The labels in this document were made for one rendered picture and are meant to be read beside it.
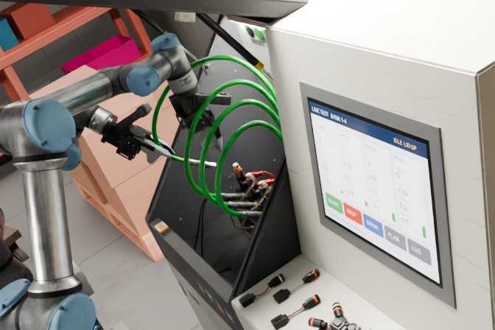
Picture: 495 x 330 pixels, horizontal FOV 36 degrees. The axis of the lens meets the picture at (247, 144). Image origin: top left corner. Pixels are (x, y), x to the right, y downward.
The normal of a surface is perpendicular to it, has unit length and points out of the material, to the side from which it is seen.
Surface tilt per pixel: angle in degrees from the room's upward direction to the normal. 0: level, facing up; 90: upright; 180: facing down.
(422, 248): 76
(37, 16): 90
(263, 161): 90
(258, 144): 90
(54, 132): 84
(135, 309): 0
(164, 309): 0
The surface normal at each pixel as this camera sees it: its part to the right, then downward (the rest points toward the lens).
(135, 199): 0.44, 0.23
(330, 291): -0.37, -0.83
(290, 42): -0.88, 0.29
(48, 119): 0.78, -0.19
